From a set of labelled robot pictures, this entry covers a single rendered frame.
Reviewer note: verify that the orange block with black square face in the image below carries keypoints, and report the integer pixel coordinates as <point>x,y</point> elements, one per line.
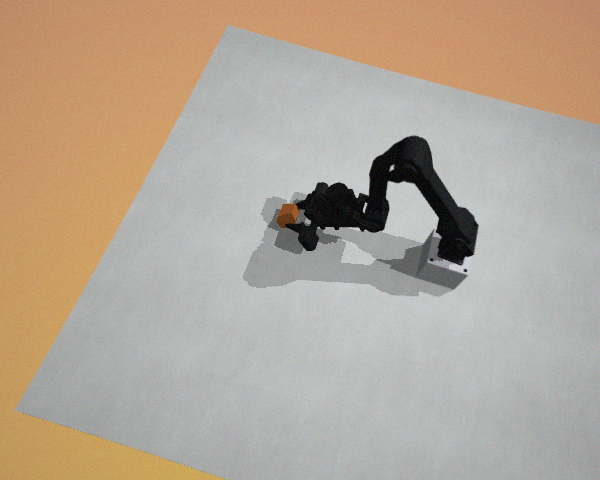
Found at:
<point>288,215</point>

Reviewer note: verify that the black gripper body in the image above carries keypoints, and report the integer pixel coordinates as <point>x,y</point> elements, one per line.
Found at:
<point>307,236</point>

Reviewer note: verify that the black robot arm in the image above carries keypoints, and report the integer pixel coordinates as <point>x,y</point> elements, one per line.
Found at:
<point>412,160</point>

